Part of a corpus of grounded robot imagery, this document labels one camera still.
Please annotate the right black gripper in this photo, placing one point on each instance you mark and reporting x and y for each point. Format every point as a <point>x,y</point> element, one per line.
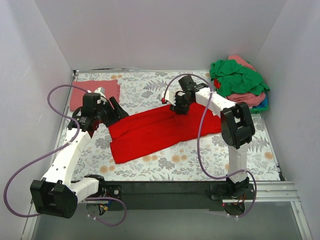
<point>179,107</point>

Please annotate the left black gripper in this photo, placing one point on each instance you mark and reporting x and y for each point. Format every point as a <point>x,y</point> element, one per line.
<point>111,113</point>

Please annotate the red t shirt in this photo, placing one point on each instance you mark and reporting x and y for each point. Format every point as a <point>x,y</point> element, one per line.
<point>150,131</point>

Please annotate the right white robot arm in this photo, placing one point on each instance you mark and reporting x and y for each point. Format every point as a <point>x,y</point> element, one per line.
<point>237,131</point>

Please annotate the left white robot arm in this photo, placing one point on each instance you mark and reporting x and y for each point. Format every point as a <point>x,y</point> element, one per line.
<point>55,193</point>

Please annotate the red garment in basket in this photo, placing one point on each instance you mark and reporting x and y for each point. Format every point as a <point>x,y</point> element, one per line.
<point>216,83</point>

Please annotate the green crumpled t shirt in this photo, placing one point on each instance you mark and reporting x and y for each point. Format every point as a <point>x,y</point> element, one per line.
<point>235,78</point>

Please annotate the pink crumpled t shirt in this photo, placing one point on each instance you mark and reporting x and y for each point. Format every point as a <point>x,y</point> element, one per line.
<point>250,99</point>

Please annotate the green plastic basket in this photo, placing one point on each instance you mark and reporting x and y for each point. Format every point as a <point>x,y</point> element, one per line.
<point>226,90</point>

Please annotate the blue crumpled garment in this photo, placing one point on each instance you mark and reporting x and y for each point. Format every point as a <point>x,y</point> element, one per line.
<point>264,104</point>

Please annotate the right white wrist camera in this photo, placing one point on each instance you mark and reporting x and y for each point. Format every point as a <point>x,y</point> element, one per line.
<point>168,97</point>

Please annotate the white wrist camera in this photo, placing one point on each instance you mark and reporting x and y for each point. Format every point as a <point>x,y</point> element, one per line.
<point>168,97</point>
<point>98,95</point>

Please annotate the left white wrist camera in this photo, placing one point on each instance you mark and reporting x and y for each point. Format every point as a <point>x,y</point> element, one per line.
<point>98,95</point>

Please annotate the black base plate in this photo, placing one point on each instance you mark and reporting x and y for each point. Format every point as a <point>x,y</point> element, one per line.
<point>171,195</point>

